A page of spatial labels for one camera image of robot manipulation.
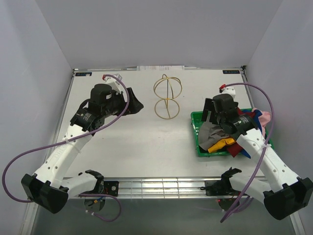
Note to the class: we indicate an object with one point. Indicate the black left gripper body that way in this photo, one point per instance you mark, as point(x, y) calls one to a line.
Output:
point(117, 104)

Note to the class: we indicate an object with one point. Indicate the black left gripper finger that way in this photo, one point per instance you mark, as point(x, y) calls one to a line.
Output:
point(135, 107)
point(131, 95)

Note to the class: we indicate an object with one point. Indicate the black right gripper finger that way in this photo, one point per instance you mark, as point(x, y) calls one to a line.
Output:
point(208, 107)
point(212, 118)

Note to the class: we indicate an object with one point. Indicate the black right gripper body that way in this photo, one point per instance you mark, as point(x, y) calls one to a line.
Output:
point(220, 120)

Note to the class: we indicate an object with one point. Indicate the grey bucket hat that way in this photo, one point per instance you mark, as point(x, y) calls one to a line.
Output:
point(209, 134)

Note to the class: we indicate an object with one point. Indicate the yellow bucket hat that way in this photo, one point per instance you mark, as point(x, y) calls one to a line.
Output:
point(221, 144)

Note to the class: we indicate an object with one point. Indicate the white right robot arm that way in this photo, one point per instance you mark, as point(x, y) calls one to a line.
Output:
point(284, 192)

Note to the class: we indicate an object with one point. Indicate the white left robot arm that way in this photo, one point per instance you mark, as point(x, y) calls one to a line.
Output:
point(78, 134)

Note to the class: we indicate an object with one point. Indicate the green plastic tray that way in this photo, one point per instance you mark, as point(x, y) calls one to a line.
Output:
point(196, 122)

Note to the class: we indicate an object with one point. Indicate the blue bucket hat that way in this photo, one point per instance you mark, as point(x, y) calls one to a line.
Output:
point(255, 115)

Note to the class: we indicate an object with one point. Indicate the dark red bucket hat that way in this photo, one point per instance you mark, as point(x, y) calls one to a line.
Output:
point(234, 149)

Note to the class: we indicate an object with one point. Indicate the pink bucket hat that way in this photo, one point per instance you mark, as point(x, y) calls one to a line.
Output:
point(265, 118)

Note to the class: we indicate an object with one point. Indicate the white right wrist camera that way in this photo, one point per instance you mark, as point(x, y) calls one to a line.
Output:
point(227, 90)

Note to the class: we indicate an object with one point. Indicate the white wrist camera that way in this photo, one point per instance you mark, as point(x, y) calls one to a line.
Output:
point(113, 80)
point(227, 90)

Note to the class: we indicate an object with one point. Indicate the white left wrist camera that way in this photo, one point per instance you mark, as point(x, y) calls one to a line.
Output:
point(113, 80)

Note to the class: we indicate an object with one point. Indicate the gold wire hat stand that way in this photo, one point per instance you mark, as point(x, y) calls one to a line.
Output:
point(169, 95)

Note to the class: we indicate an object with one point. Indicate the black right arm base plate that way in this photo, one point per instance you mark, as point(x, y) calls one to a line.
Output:
point(219, 188)

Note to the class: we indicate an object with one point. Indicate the aluminium front rail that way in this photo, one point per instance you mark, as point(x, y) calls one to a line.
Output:
point(128, 188)

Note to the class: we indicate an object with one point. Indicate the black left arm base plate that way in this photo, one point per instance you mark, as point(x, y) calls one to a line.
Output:
point(105, 187)

